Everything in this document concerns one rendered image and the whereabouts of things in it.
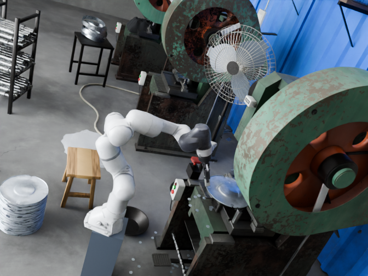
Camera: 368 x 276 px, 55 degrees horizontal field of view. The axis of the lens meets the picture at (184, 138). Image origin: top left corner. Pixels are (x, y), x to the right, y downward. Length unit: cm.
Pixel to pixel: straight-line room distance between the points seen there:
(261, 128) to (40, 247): 171
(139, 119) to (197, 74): 154
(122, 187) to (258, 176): 71
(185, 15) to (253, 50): 69
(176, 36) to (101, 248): 174
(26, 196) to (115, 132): 102
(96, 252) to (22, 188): 69
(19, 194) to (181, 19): 176
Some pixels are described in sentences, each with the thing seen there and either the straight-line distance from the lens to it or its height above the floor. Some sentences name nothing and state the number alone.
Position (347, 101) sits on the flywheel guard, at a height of 165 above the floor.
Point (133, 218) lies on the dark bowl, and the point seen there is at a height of 1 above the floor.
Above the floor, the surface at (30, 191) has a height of 29.
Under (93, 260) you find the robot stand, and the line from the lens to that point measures 228.
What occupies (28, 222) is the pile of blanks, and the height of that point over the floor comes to 12.
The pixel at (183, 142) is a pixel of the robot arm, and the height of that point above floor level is 108.
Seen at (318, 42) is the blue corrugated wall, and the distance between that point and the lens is 374.
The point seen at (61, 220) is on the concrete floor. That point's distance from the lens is 277.
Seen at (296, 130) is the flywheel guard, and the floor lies 149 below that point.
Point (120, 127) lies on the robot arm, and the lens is 168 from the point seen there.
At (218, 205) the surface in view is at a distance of 217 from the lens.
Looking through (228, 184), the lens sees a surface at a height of 78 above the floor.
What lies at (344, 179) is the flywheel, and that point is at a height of 133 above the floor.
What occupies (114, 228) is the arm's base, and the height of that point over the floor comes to 50.
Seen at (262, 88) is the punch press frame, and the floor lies 141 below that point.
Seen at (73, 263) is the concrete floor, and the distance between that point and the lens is 254.
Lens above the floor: 198
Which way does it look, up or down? 28 degrees down
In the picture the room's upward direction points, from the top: 20 degrees clockwise
